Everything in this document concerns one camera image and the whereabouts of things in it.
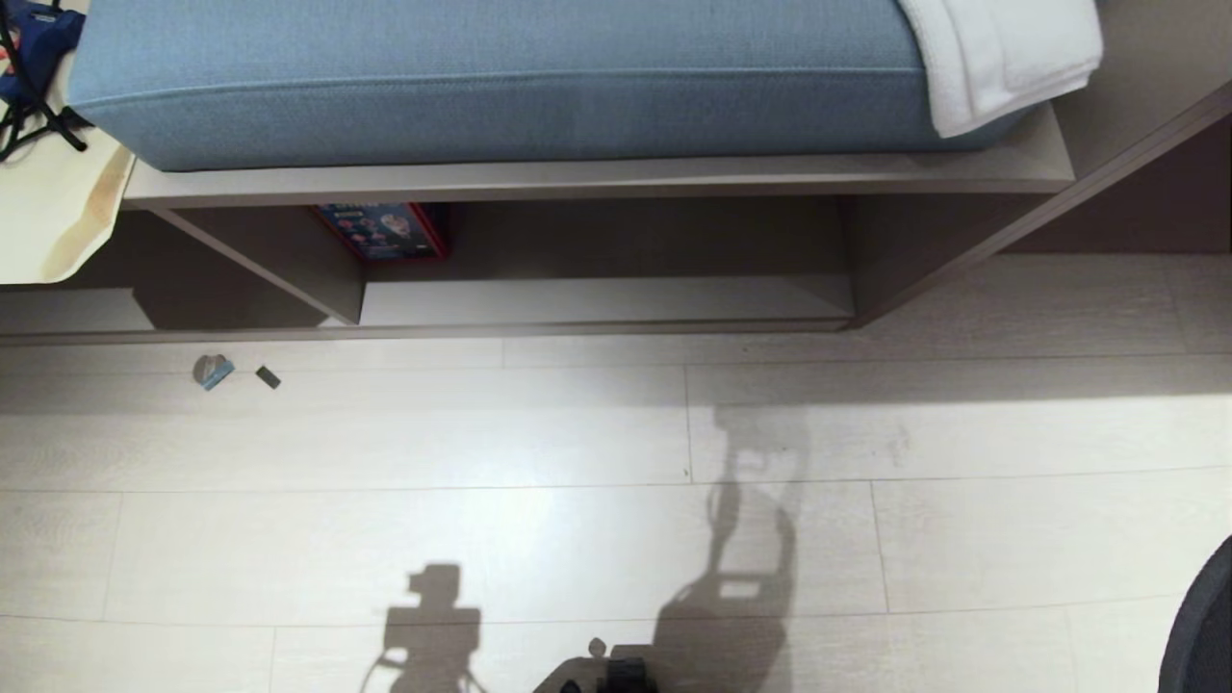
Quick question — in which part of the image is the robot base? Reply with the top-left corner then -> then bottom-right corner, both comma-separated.
532,637 -> 660,693

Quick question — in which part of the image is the red blue printed box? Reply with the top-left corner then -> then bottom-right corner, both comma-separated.
313,202 -> 449,262

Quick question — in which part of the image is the blue seat cushion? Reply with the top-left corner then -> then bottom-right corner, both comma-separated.
65,0 -> 1036,173

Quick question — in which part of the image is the white folded towel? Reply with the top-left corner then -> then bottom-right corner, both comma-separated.
895,0 -> 1104,140

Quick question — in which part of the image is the cream round side table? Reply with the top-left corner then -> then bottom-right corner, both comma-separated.
0,38 -> 137,286

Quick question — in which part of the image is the black tripod stand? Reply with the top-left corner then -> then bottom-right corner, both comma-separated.
0,0 -> 93,163

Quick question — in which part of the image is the blue bag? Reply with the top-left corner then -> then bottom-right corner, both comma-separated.
0,0 -> 88,105

